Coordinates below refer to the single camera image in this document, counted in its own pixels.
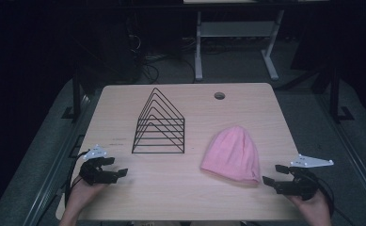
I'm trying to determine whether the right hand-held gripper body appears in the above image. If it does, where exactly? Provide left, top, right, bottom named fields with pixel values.
left=273, top=153, right=335, bottom=202

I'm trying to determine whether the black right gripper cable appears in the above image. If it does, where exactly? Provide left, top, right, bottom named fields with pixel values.
left=307, top=170, right=358, bottom=226

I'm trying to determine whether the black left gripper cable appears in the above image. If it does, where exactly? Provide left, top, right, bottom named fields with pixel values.
left=63, top=150, right=91, bottom=209

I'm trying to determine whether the person's left hand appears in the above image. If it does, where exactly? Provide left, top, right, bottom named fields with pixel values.
left=65, top=174, right=107, bottom=218

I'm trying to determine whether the black metal stand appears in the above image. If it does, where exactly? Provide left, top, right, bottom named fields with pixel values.
left=327, top=64, right=356, bottom=124
left=60, top=60, right=92, bottom=121

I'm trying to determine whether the pink knit beanie hat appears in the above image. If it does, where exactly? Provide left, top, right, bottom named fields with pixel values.
left=199, top=125, right=263, bottom=186

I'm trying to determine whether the black wire file rack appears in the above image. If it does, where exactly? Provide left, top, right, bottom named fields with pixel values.
left=131, top=87, right=185, bottom=155

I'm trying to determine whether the person's right hand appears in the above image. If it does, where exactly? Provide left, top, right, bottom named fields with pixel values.
left=287, top=187, right=333, bottom=226

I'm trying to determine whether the tangle of floor cables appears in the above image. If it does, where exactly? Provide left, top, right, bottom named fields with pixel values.
left=125, top=32, right=198, bottom=85

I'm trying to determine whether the white metal desk frame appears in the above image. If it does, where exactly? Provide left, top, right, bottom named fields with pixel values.
left=194, top=8, right=286, bottom=83

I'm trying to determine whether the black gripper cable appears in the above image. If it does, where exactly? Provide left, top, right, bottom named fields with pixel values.
left=307, top=170, right=358, bottom=226
left=63, top=150, right=91, bottom=209

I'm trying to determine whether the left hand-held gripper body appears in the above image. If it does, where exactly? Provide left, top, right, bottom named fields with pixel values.
left=78, top=143, right=119, bottom=186

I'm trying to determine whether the grey metal rail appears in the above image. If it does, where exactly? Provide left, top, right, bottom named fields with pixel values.
left=316, top=93, right=366, bottom=218
left=22, top=93, right=89, bottom=226

